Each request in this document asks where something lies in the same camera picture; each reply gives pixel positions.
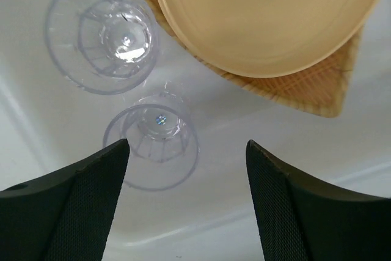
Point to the tan round plate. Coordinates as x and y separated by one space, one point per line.
265 38

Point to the woven bamboo triangular basket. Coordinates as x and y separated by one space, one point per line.
318 90

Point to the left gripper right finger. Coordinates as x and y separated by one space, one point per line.
301 217

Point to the clear plastic bin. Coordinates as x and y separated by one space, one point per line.
48 123

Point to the clear glass cup front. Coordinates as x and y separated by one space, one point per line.
164 146

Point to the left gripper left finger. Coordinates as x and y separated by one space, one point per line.
66 214

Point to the clear glass cup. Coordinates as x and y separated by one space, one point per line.
164 146
104 47

